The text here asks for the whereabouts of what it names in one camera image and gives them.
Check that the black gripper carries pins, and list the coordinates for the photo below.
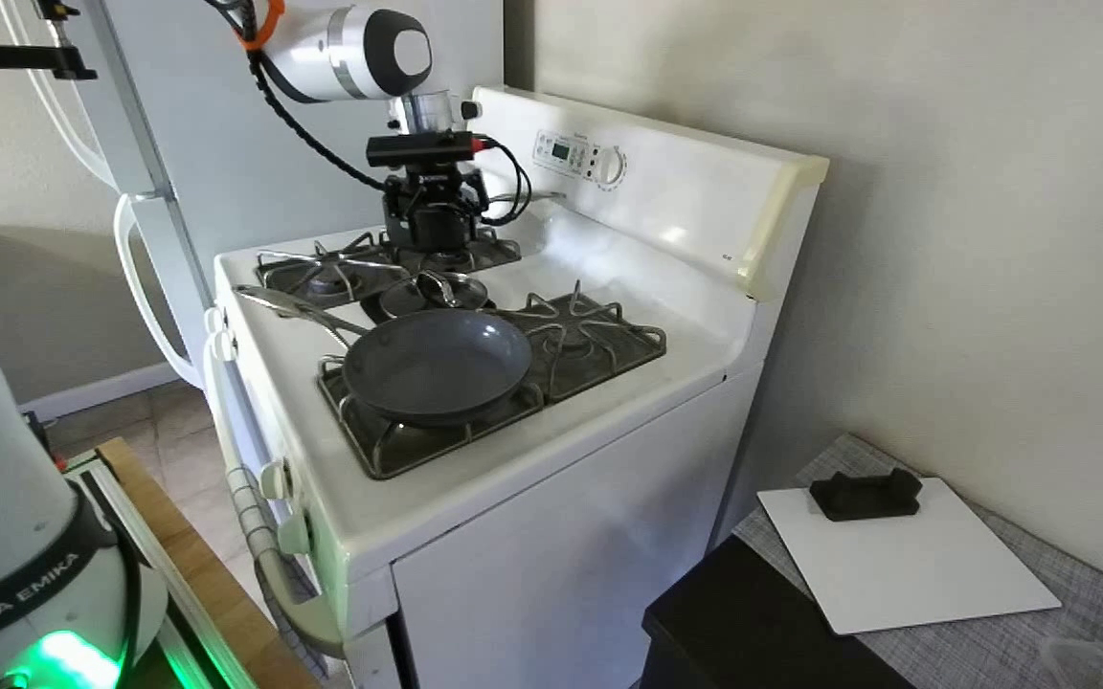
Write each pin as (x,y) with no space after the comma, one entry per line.
(417,183)

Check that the dark grey saucepan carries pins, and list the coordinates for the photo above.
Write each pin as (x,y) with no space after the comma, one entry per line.
(436,222)

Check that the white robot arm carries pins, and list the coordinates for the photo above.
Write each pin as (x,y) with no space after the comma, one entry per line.
(353,51)

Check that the black stove grate with pot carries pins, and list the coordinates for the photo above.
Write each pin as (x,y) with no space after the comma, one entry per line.
(375,262)

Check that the grey frying pan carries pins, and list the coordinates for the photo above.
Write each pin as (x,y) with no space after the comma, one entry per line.
(423,367)

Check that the black stove grate with pan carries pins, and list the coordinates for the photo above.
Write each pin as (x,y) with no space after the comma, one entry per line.
(578,344)

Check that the white gas stove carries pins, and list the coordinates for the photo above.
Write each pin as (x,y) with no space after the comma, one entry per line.
(527,561)

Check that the white refrigerator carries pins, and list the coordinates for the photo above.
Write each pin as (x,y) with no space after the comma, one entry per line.
(109,132)

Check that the wooden robot platform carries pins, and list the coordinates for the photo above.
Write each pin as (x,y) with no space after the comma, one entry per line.
(211,634)

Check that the small black clip object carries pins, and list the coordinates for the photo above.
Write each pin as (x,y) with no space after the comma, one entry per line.
(868,496)

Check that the white board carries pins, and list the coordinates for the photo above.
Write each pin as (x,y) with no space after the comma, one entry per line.
(906,572)

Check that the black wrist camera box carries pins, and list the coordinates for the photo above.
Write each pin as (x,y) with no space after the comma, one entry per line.
(423,145)

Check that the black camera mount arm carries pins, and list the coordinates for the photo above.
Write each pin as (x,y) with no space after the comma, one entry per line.
(61,58)

